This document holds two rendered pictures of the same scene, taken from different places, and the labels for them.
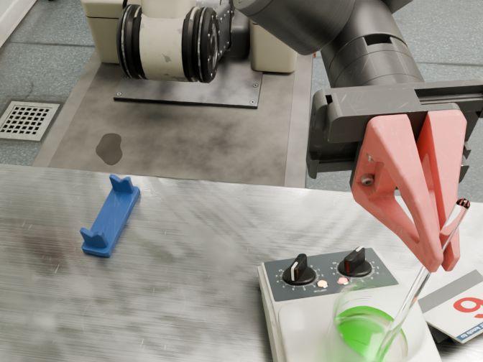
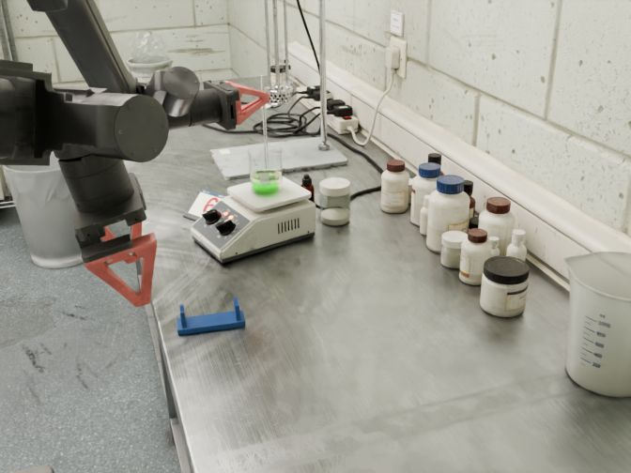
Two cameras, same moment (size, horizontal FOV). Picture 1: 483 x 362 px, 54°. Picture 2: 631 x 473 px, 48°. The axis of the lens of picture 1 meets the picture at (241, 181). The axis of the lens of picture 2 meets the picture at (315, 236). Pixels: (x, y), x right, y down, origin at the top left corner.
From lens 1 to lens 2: 1.21 m
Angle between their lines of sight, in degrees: 86
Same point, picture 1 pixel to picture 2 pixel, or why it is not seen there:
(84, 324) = (292, 306)
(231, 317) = (253, 267)
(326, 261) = (210, 229)
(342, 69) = (198, 102)
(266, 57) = not seen: outside the picture
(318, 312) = (253, 200)
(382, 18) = not seen: hidden behind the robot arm
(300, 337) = (268, 201)
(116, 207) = (201, 320)
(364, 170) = (238, 109)
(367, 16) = not seen: hidden behind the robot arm
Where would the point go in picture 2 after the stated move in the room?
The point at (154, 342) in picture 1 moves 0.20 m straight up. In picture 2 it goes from (285, 282) to (280, 169)
